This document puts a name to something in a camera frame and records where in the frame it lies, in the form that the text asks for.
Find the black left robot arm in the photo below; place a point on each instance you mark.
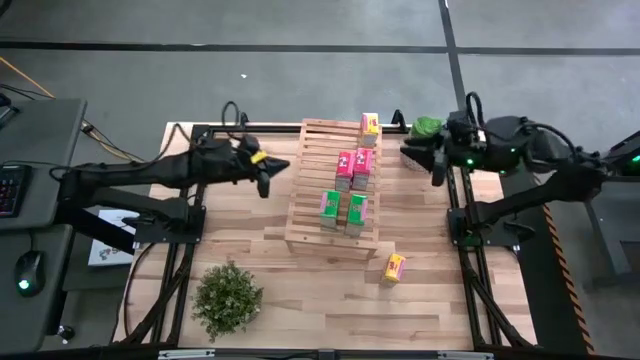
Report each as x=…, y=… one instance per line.
x=125, y=175

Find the black metal table frame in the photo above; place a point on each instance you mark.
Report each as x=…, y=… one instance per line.
x=200, y=132

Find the yellow Corn Pops cereal box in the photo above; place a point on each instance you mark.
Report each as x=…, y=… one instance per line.
x=369, y=129
x=394, y=268

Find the silver bracket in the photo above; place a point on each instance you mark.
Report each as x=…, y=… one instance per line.
x=465, y=355
x=186, y=354

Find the black computer mouse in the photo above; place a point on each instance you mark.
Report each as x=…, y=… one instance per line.
x=30, y=272

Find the black backlit keyboard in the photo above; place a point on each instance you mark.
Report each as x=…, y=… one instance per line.
x=12, y=192

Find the black hazard striped mat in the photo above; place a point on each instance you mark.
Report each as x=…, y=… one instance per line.
x=540, y=280

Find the red Froot Loops cereal box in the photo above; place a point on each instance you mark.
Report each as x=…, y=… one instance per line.
x=363, y=167
x=345, y=170

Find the slatted wooden shelf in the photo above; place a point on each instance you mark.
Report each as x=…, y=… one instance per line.
x=310, y=235

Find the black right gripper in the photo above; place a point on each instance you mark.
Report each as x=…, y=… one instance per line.
x=462, y=142

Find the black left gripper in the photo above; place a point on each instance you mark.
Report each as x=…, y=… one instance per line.
x=227, y=160

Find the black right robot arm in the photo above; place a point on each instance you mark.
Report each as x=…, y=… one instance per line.
x=575, y=185

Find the black stand with green light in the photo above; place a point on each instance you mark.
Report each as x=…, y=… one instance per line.
x=625, y=160

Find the grey desk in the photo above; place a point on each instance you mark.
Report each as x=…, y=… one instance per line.
x=45, y=135

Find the green Apple Jacks cereal box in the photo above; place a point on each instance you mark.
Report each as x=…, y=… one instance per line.
x=357, y=215
x=330, y=210

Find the white printed box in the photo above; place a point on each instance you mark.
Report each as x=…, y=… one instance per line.
x=107, y=250

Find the bushy green potted plant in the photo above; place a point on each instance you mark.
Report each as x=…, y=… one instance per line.
x=227, y=300

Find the green plush object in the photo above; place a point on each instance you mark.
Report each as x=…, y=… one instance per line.
x=425, y=126

